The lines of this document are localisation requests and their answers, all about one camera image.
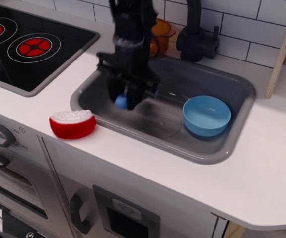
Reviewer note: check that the dark grey toy faucet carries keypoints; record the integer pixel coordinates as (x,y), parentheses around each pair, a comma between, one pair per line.
(192,42)

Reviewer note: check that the light wooden side post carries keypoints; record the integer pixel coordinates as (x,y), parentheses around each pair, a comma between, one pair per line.
(285,47)

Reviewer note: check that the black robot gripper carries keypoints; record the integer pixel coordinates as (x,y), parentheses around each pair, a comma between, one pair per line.
(128,66)

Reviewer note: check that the grey oven knob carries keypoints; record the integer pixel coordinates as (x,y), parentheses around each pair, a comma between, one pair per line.
(6,137)

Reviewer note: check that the black toy stovetop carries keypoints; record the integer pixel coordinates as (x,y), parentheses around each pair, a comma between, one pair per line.
(35,50)

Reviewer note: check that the blue handled grey spoon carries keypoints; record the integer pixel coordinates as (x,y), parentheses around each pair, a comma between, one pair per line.
(121,101)

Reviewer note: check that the orange transparent plastic pot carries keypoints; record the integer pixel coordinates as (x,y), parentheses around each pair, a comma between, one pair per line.
(162,32)

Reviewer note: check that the grey cabinet door handle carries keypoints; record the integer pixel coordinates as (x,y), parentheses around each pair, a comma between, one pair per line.
(76,204)

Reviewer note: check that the grey plastic sink basin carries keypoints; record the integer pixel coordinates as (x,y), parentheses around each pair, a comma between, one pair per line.
(159,121)

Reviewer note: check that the light blue plastic bowl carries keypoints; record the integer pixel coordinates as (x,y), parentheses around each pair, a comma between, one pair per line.
(206,116)

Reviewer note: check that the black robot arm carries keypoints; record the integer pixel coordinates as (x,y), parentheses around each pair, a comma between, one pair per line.
(134,20)

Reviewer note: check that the red white toy rice bowl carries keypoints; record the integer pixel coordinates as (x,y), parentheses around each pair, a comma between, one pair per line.
(72,124)

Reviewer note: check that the grey dishwasher control panel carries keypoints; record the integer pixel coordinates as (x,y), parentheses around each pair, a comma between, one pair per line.
(125,219)

